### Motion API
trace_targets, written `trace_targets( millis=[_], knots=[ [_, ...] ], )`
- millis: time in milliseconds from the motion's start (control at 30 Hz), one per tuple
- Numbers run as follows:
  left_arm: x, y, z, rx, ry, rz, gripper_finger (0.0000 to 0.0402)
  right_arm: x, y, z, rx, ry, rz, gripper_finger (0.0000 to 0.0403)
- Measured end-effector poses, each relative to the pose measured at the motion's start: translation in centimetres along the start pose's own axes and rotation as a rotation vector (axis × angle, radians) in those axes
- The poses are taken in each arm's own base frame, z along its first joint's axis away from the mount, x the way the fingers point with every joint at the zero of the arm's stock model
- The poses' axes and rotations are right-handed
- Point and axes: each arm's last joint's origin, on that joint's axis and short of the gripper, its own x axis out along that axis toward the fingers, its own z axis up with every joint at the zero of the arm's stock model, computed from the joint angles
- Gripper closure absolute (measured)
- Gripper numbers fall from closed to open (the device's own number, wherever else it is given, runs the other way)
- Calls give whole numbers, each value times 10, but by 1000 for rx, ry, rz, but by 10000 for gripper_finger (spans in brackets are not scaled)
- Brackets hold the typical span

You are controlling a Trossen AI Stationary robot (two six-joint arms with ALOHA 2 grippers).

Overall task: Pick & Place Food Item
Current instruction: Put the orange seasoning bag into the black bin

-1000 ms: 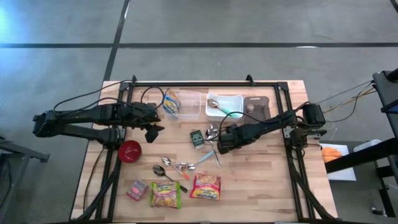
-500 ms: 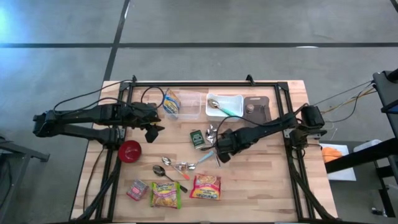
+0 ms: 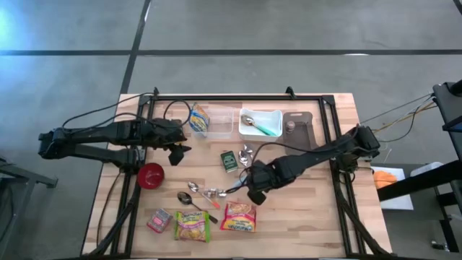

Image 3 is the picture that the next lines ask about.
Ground white paper sheet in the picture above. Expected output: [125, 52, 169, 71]
[370, 165, 415, 211]

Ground green ramen packet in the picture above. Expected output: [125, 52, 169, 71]
[173, 210, 212, 243]

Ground red beef ramen packet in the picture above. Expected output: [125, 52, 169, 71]
[219, 201, 258, 233]

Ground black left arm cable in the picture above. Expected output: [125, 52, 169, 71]
[61, 92, 191, 131]

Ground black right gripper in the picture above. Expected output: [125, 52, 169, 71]
[225, 157, 289, 206]

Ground red and black bowl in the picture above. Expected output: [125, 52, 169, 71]
[136, 162, 166, 190]

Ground black beam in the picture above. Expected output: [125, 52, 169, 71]
[377, 158, 462, 202]

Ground smoky grey plastic bin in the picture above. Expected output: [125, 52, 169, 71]
[281, 110, 321, 156]

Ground orange-handled metal spoon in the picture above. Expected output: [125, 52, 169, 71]
[187, 181, 221, 209]

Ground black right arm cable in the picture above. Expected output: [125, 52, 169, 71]
[237, 124, 362, 192]

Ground white plastic bin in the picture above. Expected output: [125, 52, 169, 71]
[237, 107, 283, 142]

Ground dark metal spoon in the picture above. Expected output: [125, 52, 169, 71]
[176, 191, 219, 225]

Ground grey floor cable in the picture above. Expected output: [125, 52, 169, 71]
[359, 92, 434, 124]

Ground blue yellow ramen packet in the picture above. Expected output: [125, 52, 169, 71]
[188, 103, 211, 139]

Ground green tin box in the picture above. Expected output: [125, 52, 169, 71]
[219, 150, 239, 174]

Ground clear plastic bin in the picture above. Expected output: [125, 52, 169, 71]
[189, 104, 235, 141]

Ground yellow floor cable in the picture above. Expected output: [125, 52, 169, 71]
[375, 103, 438, 133]

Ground grey metal stand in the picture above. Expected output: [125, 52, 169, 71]
[0, 155, 58, 260]

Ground small pink patterned box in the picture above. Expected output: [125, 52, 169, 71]
[146, 207, 173, 234]

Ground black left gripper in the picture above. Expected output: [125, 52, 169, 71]
[144, 118, 192, 167]

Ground teal-handled metal spoon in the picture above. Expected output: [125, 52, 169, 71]
[242, 115, 279, 137]

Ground black equipment cart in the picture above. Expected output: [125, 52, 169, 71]
[432, 79, 462, 162]

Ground black aluminium table frame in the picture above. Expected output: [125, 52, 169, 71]
[84, 85, 393, 259]

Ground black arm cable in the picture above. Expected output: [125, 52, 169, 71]
[61, 92, 191, 131]
[237, 124, 362, 192]

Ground orange object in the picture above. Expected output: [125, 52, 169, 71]
[372, 170, 398, 190]

